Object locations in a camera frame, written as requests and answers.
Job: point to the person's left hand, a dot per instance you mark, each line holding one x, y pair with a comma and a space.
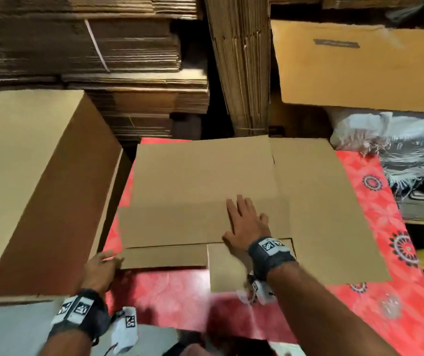
102, 272

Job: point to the person's right hand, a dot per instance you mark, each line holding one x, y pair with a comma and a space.
245, 226

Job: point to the small brown cardboard box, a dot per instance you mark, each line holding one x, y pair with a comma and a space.
197, 181

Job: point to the dark brown cardboard box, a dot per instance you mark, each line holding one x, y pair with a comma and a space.
297, 118

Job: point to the yellow-tied cardboard bundle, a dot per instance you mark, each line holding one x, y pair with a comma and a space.
238, 63

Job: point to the wall of cardboard stacks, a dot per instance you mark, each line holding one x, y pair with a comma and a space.
71, 48

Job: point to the person's left forearm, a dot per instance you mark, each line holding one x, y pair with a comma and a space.
67, 344

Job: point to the person's right forearm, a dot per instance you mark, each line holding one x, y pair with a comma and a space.
323, 315

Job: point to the red patterned table cloth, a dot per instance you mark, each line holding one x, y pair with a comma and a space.
390, 211

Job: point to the white woven sack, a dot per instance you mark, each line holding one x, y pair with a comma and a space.
397, 144

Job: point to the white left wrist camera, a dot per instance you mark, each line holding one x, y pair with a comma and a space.
125, 328

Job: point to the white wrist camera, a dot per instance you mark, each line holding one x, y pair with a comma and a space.
125, 328
260, 291

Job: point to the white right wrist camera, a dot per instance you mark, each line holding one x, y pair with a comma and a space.
260, 291

